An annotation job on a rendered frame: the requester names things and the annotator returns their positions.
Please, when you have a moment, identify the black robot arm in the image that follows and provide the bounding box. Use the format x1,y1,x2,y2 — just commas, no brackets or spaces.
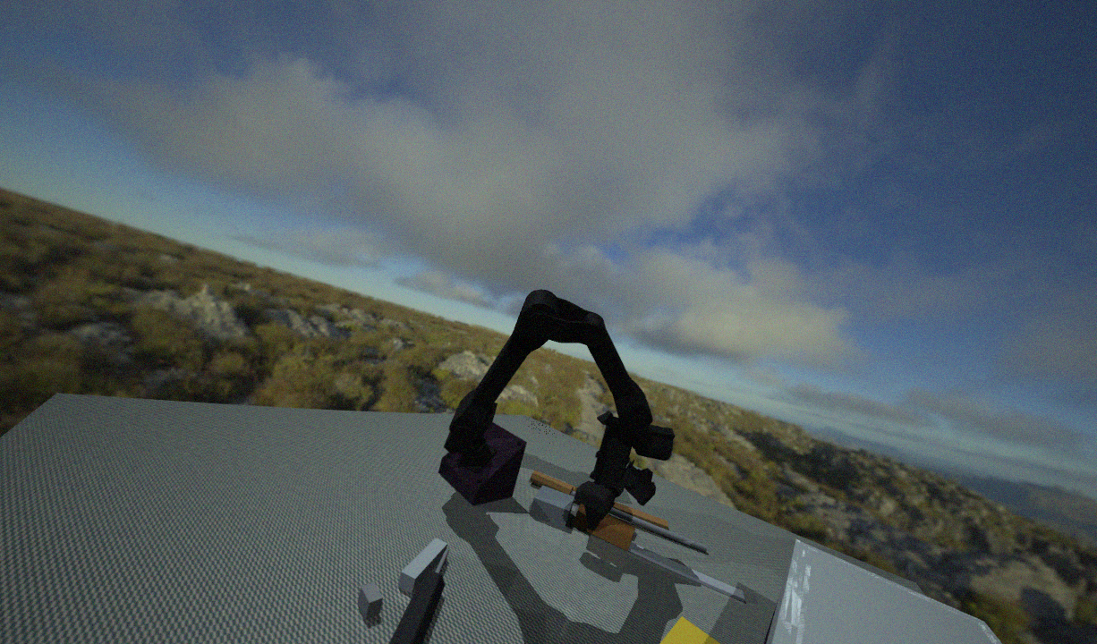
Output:
444,289,675,505

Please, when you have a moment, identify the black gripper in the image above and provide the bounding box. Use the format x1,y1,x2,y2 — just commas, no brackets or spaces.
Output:
574,447,630,530

